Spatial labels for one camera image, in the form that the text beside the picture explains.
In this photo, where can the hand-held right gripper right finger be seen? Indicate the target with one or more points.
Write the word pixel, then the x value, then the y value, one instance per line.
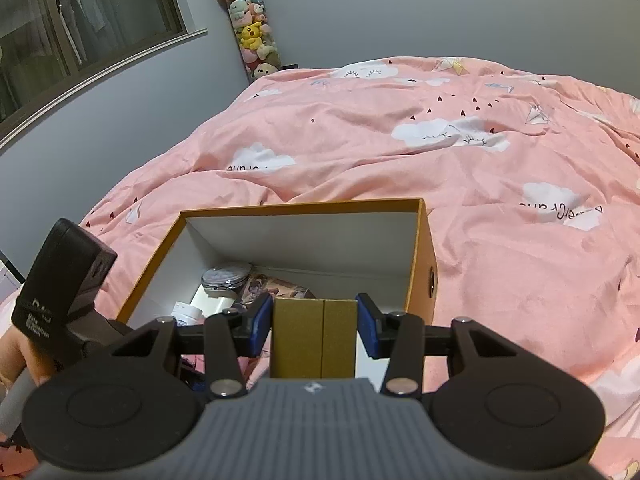
pixel 368 328

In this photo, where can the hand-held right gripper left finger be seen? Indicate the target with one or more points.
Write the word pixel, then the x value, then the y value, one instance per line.
pixel 262 326

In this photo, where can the clear sleeved picture card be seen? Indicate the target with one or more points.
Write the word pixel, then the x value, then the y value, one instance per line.
pixel 280 289

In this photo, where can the gold rectangular box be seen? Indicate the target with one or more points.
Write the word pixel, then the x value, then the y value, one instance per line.
pixel 312 337

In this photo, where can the silver round tin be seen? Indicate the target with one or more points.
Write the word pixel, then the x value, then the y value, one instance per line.
pixel 225 276

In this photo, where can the yellow cardboard box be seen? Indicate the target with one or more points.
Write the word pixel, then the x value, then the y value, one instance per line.
pixel 300 240

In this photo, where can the person's left hand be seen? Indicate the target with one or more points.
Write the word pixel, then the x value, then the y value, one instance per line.
pixel 15 352

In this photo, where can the small white box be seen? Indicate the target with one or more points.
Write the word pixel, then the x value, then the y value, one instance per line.
pixel 216 301

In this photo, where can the pink printed blanket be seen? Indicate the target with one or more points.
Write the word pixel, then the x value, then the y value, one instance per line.
pixel 450 185

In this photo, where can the clear tube of plush toys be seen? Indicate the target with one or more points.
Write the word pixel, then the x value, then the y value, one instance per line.
pixel 252 30

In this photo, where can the window with grey frame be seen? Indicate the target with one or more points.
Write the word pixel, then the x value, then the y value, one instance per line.
pixel 75 25

